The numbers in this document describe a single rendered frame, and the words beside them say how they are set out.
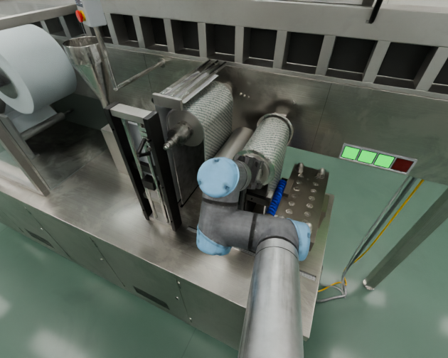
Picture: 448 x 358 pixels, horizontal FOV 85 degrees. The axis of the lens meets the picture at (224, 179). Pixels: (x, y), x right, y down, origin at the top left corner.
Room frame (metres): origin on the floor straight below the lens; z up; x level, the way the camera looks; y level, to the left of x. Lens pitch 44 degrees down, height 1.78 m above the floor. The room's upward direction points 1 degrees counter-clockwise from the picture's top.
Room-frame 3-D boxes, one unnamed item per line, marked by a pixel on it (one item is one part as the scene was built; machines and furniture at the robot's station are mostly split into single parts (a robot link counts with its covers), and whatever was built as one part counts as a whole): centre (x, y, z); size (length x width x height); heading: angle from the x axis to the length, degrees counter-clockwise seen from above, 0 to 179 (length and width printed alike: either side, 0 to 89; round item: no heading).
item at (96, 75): (1.00, 0.51, 1.18); 0.14 x 0.14 x 0.57
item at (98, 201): (1.03, 0.74, 0.88); 2.52 x 0.66 x 0.04; 65
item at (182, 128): (0.68, 0.14, 1.33); 0.06 x 0.06 x 0.06; 65
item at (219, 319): (1.04, 0.74, 0.43); 2.52 x 0.64 x 0.86; 65
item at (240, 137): (0.76, -0.04, 1.17); 0.26 x 0.12 x 0.12; 155
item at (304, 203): (0.67, -0.33, 1.00); 0.40 x 0.16 x 0.06; 155
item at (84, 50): (1.00, 0.51, 1.50); 0.14 x 0.14 x 0.06
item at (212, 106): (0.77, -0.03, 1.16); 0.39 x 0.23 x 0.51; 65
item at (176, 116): (0.82, 0.08, 1.33); 0.25 x 0.14 x 0.14; 155
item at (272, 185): (0.68, -0.20, 1.11); 0.23 x 0.01 x 0.18; 155
